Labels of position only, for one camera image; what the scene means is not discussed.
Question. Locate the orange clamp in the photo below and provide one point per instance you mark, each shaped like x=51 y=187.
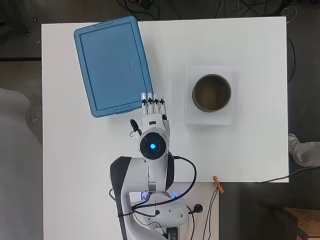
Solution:
x=219 y=185

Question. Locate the person's foot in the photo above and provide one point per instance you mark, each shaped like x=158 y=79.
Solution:
x=306 y=153

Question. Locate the blue plastic box lid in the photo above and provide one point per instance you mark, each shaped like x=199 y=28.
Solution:
x=113 y=63

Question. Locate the white flat box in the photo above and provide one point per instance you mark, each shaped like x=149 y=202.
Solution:
x=190 y=118

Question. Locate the white seven-joint robot arm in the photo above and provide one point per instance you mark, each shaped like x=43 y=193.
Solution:
x=151 y=173

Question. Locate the brown round tub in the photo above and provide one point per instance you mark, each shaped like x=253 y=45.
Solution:
x=211 y=95

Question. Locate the black round plug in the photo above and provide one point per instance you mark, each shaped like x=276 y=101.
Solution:
x=198 y=208

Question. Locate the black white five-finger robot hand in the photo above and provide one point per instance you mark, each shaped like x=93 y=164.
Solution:
x=154 y=118

